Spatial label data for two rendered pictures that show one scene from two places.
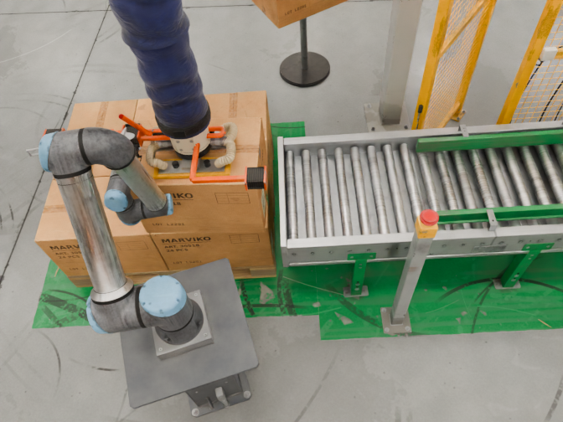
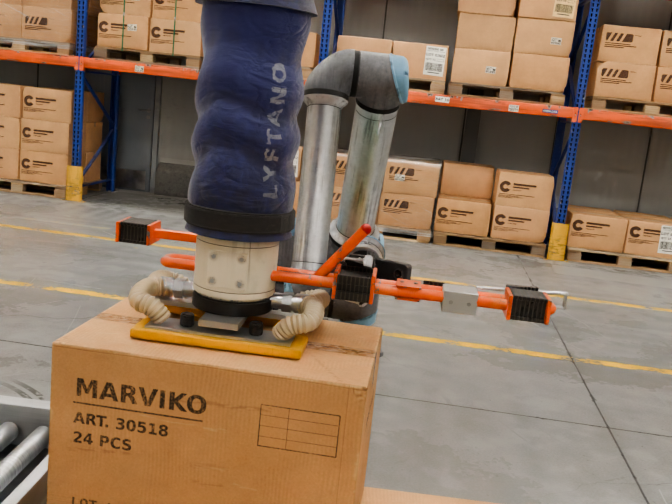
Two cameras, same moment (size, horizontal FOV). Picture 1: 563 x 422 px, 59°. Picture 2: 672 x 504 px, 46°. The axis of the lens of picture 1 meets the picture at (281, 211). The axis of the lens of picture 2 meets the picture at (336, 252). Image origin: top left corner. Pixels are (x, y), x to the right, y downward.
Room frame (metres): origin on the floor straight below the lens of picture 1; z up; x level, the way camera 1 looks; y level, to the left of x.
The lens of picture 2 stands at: (3.13, 0.51, 1.45)
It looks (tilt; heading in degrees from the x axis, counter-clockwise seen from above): 11 degrees down; 178
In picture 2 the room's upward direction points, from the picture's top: 6 degrees clockwise
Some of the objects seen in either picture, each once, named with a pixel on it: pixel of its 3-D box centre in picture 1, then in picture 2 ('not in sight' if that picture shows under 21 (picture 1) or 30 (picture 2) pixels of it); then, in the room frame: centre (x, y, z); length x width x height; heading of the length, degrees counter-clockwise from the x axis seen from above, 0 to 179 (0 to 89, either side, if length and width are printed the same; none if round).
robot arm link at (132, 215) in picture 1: (129, 209); (355, 300); (1.23, 0.63, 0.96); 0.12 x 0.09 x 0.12; 92
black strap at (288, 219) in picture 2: (183, 114); (240, 214); (1.52, 0.36, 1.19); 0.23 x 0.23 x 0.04
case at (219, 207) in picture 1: (202, 177); (226, 423); (1.54, 0.36, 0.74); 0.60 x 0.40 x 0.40; 82
